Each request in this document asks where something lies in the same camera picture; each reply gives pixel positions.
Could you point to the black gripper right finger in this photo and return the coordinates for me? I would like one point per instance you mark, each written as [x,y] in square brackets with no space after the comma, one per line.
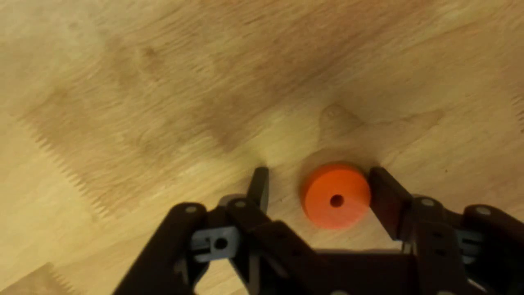
[436,247]

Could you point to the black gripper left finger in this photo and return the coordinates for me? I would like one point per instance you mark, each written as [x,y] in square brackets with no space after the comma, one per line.
[174,252]

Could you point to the orange disc with hole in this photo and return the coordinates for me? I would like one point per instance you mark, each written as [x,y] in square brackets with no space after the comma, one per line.
[321,197]

